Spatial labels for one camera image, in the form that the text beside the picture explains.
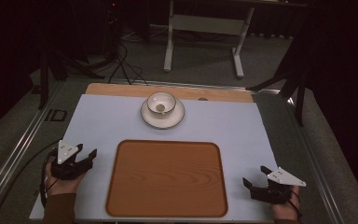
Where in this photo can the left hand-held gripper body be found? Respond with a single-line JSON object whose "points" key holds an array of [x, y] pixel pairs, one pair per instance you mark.
{"points": [[64, 161]]}

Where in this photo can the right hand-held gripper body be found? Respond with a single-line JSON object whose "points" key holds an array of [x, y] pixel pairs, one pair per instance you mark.
{"points": [[273, 189]]}

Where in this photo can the white saucer plate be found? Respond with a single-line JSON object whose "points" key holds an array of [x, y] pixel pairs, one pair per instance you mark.
{"points": [[162, 119]]}

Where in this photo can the wooden tray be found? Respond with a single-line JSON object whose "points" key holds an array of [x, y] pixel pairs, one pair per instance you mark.
{"points": [[167, 178]]}

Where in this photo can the white bowl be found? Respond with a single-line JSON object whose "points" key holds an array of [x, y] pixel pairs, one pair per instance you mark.
{"points": [[161, 104]]}

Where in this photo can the person's left hand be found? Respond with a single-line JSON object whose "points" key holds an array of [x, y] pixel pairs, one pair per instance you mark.
{"points": [[62, 183]]}

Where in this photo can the person's right hand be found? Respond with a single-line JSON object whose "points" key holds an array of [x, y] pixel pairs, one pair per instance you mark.
{"points": [[287, 207]]}

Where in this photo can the light blue table mat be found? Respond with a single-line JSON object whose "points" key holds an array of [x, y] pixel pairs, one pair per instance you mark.
{"points": [[99, 124]]}

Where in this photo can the black tripod stand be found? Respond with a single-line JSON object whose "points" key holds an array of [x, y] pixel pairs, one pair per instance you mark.
{"points": [[56, 62]]}

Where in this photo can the black stand legs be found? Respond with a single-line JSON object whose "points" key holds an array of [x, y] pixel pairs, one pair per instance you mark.
{"points": [[292, 77]]}

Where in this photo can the aluminium rail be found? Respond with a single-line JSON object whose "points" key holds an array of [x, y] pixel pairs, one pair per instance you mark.
{"points": [[315, 161], [15, 149]]}

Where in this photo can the white metal table frame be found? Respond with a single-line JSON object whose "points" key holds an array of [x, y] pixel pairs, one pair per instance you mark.
{"points": [[205, 25]]}

